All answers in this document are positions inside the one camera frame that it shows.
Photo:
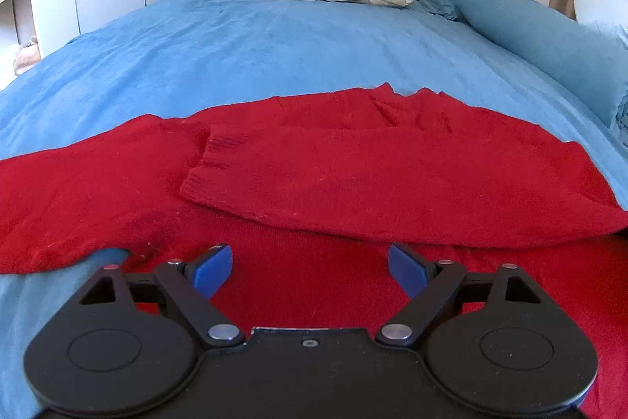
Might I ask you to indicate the rolled blue blanket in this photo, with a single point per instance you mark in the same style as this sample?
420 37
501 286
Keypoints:
590 65

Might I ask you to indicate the white pillow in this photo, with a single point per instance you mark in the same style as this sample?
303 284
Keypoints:
608 17

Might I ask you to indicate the blue bed sheet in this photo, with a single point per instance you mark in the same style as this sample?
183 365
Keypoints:
178 57

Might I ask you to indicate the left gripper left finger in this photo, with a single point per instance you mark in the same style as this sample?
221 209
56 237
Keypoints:
188 288

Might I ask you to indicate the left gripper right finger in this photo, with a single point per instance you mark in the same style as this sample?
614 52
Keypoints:
431 288

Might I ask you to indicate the red knit sweater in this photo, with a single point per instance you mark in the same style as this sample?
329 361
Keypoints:
309 192

